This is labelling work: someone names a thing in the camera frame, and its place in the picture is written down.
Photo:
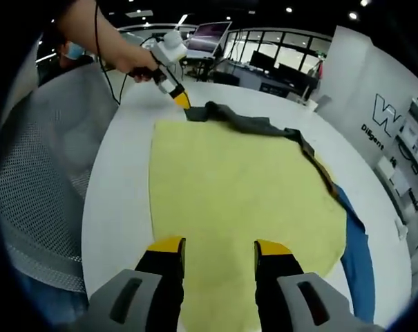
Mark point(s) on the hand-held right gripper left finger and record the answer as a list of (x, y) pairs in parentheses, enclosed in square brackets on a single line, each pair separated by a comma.
[(163, 276)]

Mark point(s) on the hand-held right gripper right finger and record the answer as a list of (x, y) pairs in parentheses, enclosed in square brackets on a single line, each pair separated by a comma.
[(277, 276)]

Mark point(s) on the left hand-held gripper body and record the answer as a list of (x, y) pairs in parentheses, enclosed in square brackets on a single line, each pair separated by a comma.
[(169, 55)]

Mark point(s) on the grey and blue garment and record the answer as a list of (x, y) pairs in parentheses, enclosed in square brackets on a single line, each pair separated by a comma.
[(250, 126)]

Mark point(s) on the yellow cloth template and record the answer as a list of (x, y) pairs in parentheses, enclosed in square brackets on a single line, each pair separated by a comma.
[(229, 190)]

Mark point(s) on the person's left hand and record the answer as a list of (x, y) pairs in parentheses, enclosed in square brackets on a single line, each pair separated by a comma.
[(136, 62)]

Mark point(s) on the purple lit screen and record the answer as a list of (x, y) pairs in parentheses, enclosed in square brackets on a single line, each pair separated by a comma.
[(208, 38)]

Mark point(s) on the black monitor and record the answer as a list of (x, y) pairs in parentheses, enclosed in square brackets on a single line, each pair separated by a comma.
[(263, 60), (296, 76)]

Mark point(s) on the person's leg in jeans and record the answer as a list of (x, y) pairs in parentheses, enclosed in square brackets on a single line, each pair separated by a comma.
[(53, 297)]

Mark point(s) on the grey chair back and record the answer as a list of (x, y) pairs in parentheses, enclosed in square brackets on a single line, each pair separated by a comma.
[(324, 103)]

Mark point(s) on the grey mesh chair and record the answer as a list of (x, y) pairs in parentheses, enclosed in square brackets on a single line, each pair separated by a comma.
[(46, 180)]

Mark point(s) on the grey metal shelf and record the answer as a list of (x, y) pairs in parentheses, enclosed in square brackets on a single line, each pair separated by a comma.
[(412, 155)]

